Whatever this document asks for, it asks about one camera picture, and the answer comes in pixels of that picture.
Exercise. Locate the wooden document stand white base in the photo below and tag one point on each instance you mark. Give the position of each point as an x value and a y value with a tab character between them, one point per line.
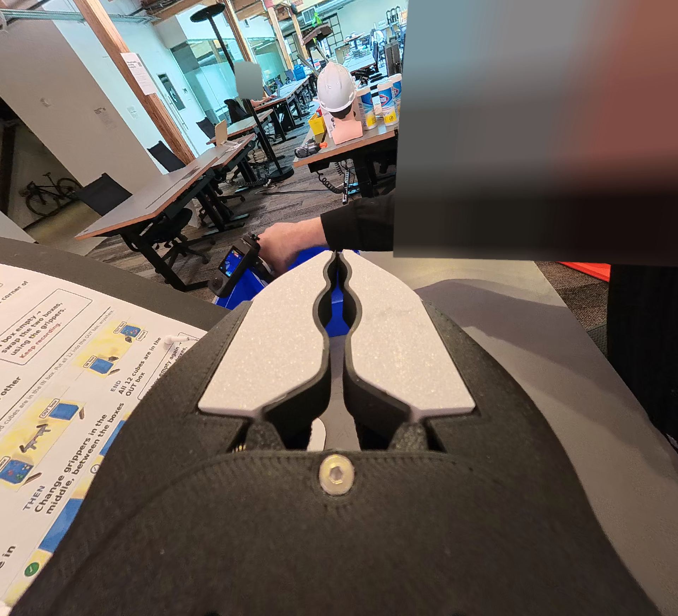
132	282

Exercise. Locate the black power drill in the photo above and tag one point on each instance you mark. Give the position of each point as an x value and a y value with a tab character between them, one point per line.
307	151

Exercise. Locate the blue plastic bin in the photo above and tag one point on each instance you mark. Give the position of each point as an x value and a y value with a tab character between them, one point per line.
233	302

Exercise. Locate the wooden office desk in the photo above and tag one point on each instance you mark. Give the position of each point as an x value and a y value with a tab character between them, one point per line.
238	124
349	144
153	192

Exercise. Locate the yellow plastic bin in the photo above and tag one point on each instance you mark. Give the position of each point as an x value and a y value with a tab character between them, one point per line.
316	128

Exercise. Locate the white wipes canister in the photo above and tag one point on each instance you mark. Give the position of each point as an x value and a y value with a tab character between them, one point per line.
386	105
396	81
366	110

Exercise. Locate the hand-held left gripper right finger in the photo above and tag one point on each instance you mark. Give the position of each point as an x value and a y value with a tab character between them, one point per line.
408	356

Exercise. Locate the person's right hand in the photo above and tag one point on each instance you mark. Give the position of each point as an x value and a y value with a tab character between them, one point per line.
291	240

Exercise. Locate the white hard hat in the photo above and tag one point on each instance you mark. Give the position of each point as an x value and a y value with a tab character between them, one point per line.
335	86

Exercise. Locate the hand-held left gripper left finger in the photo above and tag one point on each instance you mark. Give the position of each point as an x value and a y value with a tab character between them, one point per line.
270	351

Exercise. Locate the red floor mat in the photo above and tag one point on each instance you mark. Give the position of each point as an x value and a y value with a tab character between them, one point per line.
593	270

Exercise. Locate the black office chair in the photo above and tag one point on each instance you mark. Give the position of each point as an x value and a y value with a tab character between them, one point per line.
164	156
103	192

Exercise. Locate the black bicycle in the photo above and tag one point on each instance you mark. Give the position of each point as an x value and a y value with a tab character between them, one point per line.
53	191

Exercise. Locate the white paper notice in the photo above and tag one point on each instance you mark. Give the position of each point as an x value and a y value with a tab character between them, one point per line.
139	73

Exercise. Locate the wooden pillar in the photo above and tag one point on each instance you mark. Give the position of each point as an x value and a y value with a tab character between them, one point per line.
106	38

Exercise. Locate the printed instruction sheet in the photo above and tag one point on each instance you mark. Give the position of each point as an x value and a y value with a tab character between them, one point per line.
53	414

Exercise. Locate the pink mannequin head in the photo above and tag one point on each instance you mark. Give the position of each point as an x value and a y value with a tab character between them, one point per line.
347	131

